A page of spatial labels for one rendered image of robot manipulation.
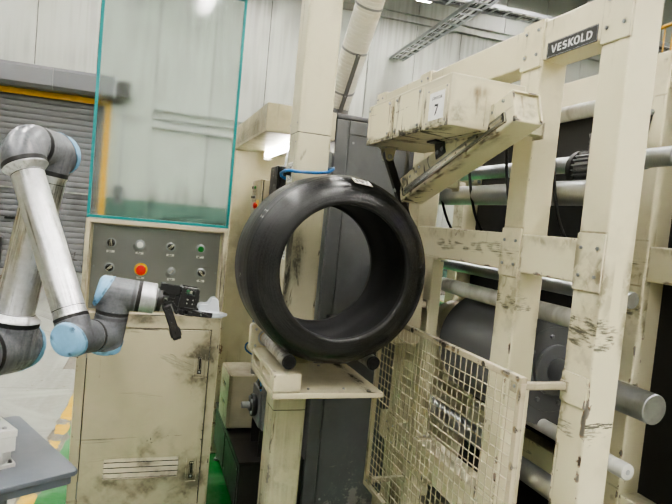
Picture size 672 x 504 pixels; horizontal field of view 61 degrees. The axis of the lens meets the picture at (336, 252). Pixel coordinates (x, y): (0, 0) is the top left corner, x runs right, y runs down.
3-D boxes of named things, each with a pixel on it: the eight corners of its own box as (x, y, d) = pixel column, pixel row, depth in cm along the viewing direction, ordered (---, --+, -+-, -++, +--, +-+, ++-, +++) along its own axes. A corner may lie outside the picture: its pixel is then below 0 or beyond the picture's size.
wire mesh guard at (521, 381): (362, 483, 230) (379, 312, 227) (366, 483, 231) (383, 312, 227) (491, 647, 145) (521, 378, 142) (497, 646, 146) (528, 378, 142)
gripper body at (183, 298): (202, 291, 169) (160, 284, 165) (196, 319, 169) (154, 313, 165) (200, 287, 176) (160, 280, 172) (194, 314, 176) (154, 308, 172)
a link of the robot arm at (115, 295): (93, 304, 167) (99, 271, 167) (137, 311, 172) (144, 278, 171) (90, 310, 159) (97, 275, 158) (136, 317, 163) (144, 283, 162)
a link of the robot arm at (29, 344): (-44, 370, 166) (15, 119, 164) (3, 361, 183) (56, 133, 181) (0, 386, 163) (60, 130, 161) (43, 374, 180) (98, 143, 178)
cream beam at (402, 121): (364, 145, 214) (367, 106, 214) (423, 154, 223) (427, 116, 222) (445, 124, 157) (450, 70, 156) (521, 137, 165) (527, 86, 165)
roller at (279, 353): (274, 339, 208) (262, 345, 207) (269, 329, 207) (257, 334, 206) (298, 365, 175) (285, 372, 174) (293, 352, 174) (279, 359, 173)
